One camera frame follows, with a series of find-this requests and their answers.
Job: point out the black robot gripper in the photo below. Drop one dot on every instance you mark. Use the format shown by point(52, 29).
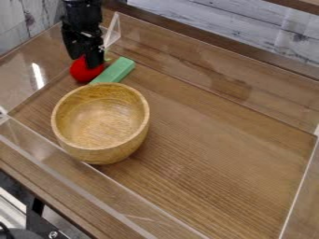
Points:
point(81, 25)

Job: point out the red felt fruit green stem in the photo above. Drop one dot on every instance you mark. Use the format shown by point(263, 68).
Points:
point(80, 72)

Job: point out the green rectangular block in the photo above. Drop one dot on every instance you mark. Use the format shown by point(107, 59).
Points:
point(115, 72)

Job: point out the light wooden bowl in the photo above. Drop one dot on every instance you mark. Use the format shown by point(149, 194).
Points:
point(100, 122)

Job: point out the clear acrylic corner bracket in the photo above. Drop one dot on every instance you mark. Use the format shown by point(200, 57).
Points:
point(112, 32)

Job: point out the black metal table leg bracket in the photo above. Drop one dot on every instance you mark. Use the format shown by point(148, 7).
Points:
point(37, 224)

